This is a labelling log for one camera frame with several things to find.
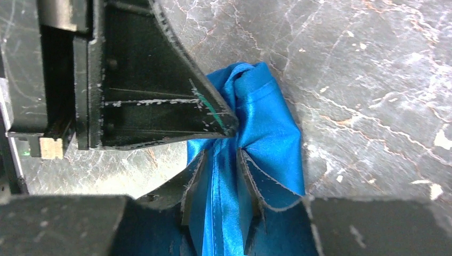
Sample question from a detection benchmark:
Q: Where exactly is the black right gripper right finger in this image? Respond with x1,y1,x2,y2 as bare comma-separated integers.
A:
237,148,452,256

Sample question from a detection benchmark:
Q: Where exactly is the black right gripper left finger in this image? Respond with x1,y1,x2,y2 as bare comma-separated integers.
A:
1,151,207,255

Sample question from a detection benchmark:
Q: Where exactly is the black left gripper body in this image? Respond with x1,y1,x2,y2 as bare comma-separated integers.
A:
1,1,92,194

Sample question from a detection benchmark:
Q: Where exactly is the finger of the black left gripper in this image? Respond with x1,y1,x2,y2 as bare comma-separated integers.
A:
74,1,238,150

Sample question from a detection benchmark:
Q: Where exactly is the blue cloth napkin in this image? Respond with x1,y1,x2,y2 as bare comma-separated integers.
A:
187,62,317,255

